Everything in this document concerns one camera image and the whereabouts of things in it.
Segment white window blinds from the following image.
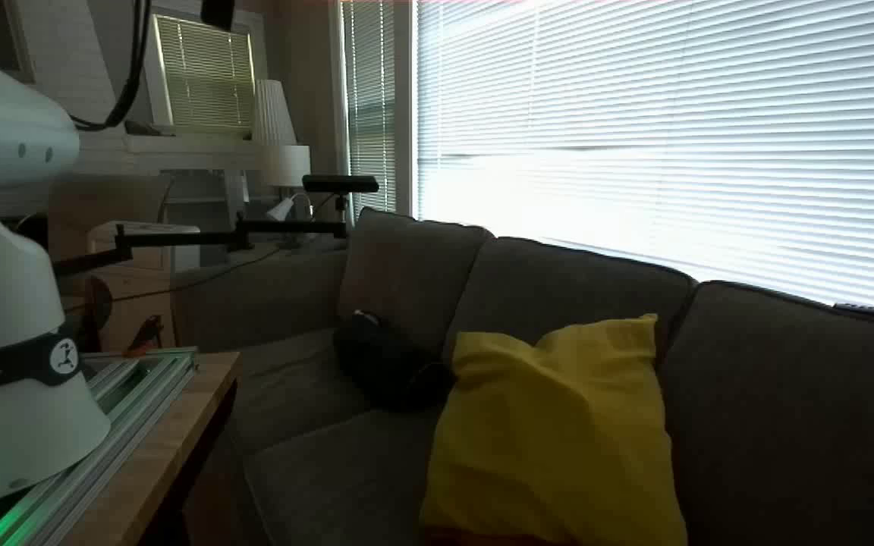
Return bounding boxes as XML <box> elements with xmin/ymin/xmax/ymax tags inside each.
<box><xmin>417</xmin><ymin>0</ymin><xmax>874</xmax><ymax>317</ymax></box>

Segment brown cardboard box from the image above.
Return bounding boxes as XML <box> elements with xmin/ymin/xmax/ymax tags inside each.
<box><xmin>45</xmin><ymin>175</ymin><xmax>179</xmax><ymax>356</ymax></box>

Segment yellow cloth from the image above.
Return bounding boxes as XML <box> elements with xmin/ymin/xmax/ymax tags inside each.
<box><xmin>417</xmin><ymin>312</ymin><xmax>692</xmax><ymax>546</ymax></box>

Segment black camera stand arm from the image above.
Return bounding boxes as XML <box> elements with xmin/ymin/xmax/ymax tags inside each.
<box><xmin>53</xmin><ymin>216</ymin><xmax>351</xmax><ymax>281</ymax></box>

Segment white table lamp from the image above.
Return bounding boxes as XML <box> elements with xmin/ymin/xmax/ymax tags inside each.
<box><xmin>249</xmin><ymin>75</ymin><xmax>314</xmax><ymax>194</ymax></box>

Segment aluminium rail base frame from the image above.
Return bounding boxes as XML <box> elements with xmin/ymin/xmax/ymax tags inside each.
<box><xmin>0</xmin><ymin>345</ymin><xmax>201</xmax><ymax>546</ymax></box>

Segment glass framed picture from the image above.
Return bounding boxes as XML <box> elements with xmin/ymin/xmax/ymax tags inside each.
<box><xmin>148</xmin><ymin>9</ymin><xmax>264</xmax><ymax>139</ymax></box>

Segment wooden table with black legs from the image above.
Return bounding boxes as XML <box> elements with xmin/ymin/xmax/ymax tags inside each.
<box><xmin>59</xmin><ymin>350</ymin><xmax>246</xmax><ymax>546</ymax></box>

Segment grey fabric sofa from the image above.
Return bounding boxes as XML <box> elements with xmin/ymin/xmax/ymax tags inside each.
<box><xmin>169</xmin><ymin>207</ymin><xmax>874</xmax><ymax>546</ymax></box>

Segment dark cylindrical bolster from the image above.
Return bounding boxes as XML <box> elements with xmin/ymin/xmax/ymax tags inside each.
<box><xmin>330</xmin><ymin>306</ymin><xmax>459</xmax><ymax>415</ymax></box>

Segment black stereo camera bar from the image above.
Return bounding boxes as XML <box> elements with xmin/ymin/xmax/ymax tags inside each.
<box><xmin>300</xmin><ymin>174</ymin><xmax>382</xmax><ymax>197</ymax></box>

